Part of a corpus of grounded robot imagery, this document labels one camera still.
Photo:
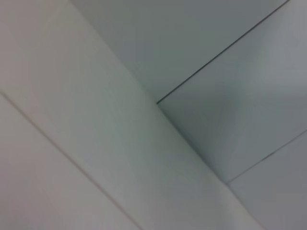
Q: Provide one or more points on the white table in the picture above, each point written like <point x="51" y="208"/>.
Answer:
<point x="72" y="119"/>

